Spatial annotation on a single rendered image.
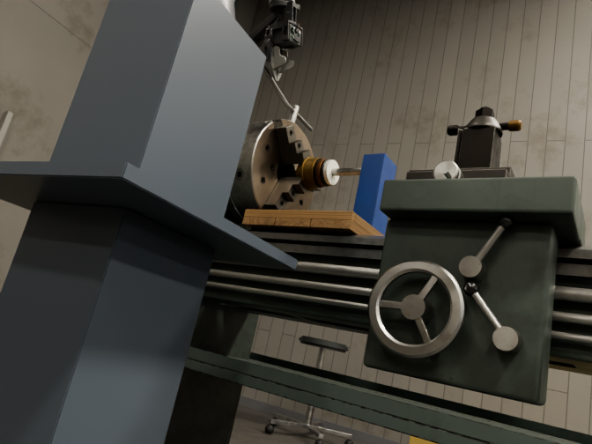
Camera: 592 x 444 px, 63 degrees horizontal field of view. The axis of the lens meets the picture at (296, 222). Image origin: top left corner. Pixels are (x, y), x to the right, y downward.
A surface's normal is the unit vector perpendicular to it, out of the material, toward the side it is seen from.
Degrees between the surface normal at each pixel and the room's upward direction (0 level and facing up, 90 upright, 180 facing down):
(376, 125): 90
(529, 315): 90
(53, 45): 90
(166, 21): 90
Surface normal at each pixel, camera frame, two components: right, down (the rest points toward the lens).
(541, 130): -0.45, -0.32
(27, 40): 0.87, 0.07
